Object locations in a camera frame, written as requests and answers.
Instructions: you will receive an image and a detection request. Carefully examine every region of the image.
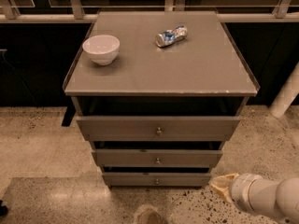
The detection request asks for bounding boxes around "grey drawer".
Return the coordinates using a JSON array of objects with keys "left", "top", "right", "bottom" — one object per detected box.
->
[
  {"left": 103, "top": 173, "right": 211, "bottom": 187},
  {"left": 77, "top": 116, "right": 240, "bottom": 142},
  {"left": 92, "top": 149, "right": 222, "bottom": 168}
]

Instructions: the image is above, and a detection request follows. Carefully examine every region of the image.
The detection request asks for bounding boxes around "grey bottom drawer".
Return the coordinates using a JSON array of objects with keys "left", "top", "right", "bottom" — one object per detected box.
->
[{"left": 103, "top": 173, "right": 211, "bottom": 187}]

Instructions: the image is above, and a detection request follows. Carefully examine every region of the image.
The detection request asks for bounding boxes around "grey drawer cabinet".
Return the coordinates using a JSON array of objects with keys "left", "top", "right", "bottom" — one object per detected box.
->
[{"left": 64, "top": 11, "right": 259, "bottom": 176}]

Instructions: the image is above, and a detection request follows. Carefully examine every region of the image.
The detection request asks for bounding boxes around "grey top drawer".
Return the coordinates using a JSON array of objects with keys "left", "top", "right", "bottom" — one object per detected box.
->
[{"left": 77, "top": 116, "right": 240, "bottom": 142}]

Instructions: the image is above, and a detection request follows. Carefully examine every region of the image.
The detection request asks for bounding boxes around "white diagonal pole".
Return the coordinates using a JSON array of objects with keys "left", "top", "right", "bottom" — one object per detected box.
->
[{"left": 269, "top": 62, "right": 299, "bottom": 118}]

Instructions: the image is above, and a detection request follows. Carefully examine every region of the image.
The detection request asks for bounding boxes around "crushed blue silver can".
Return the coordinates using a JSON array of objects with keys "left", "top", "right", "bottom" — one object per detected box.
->
[{"left": 155, "top": 25, "right": 188, "bottom": 48}]

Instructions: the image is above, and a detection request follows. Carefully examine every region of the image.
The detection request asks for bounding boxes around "white ceramic bowl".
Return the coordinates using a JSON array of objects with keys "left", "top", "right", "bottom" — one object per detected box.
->
[{"left": 82, "top": 35, "right": 121, "bottom": 65}]

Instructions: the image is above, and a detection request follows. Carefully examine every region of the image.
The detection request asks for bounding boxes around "black object at floor edge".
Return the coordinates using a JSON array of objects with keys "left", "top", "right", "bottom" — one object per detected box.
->
[{"left": 0, "top": 200, "right": 8, "bottom": 217}]

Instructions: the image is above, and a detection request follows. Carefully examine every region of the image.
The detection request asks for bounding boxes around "metal glass railing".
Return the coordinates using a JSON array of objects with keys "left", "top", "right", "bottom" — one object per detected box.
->
[{"left": 0, "top": 0, "right": 299, "bottom": 22}]

